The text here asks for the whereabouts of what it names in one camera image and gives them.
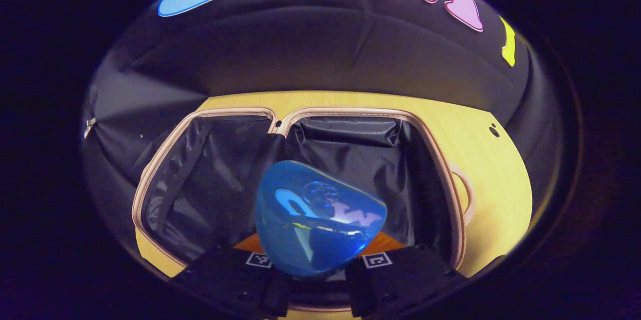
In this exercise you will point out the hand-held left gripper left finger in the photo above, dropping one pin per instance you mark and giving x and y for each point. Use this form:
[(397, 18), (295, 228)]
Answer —
[(225, 275)]

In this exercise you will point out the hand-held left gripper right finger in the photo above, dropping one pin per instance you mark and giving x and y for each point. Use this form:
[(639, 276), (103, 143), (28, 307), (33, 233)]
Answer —
[(400, 280)]

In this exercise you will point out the pink suitcase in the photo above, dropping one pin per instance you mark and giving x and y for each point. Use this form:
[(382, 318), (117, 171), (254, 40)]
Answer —
[(210, 180)]

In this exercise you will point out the silver metal clip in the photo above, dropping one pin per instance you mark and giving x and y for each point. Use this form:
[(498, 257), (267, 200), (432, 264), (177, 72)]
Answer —
[(89, 127)]

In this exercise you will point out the black backdrop cloth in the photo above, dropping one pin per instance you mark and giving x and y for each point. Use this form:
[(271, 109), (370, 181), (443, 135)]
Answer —
[(325, 49)]

